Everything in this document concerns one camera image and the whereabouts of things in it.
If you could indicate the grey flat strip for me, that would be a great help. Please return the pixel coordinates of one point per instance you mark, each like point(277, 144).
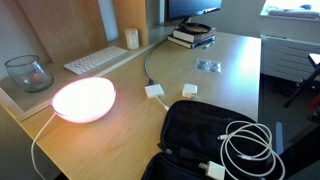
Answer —
point(279, 140)

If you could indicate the black zip pouch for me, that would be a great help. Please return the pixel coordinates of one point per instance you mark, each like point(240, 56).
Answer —
point(193, 126)

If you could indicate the white slim keyboard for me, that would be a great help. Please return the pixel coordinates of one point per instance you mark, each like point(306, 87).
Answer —
point(95, 59)

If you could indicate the white radiator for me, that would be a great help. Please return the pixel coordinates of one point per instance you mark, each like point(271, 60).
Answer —
point(283, 56)

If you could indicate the thick dark hardcover book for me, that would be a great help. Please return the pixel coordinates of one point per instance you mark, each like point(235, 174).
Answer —
point(190, 36)

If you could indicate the wooden desk shelf unit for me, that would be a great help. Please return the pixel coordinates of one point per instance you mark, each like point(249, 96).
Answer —
point(66, 26)

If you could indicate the white pronged plug charger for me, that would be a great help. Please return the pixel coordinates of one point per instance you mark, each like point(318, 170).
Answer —
point(215, 170)

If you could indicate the round glass bowl vase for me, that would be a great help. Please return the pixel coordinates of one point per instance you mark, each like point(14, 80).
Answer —
point(30, 78)

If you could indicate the clear plastic blister packet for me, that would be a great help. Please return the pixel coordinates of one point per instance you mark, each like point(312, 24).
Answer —
point(208, 66)

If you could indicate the white pillar candle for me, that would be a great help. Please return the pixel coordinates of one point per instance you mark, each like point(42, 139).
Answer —
point(132, 39)

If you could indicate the white adapter dongle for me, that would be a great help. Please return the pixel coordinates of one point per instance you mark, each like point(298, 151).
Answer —
point(154, 90)

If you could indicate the thin dark hardcover book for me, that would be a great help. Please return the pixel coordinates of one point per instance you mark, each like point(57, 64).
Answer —
point(186, 43)

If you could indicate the glowing dome table lamp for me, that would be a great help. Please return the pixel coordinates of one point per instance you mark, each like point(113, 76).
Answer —
point(83, 100)

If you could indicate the black computer monitor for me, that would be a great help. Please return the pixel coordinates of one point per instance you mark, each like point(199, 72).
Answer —
point(193, 8)

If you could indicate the black folding stand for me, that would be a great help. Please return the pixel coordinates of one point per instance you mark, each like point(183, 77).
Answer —
point(306, 81)

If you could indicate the black pen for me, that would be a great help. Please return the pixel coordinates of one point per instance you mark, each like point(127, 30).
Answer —
point(208, 45)

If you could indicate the white charger cube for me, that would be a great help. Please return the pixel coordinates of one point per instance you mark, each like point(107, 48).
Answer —
point(189, 90)

